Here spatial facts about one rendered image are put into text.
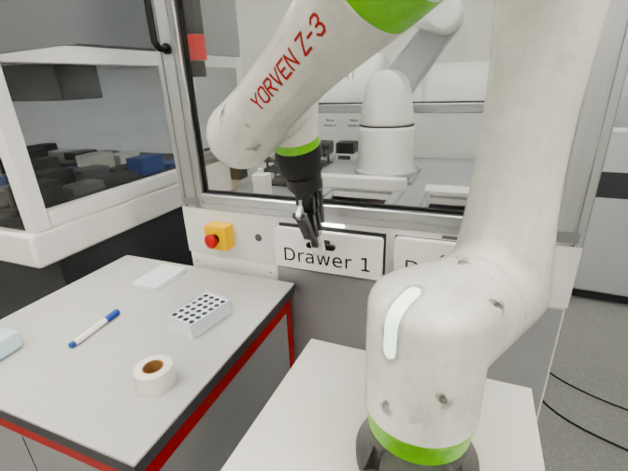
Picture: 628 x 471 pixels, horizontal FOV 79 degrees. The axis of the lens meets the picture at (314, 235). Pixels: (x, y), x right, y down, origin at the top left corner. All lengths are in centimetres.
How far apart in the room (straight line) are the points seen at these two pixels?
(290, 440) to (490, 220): 38
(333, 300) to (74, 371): 62
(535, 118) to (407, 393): 31
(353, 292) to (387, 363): 65
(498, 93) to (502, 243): 17
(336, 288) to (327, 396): 47
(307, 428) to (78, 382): 49
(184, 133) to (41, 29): 47
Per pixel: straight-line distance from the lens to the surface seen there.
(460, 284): 42
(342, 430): 59
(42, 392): 92
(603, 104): 89
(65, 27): 143
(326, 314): 111
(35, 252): 135
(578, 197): 92
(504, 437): 63
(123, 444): 75
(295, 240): 99
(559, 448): 184
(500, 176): 49
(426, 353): 39
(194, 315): 94
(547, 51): 47
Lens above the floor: 128
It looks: 22 degrees down
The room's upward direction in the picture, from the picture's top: 2 degrees counter-clockwise
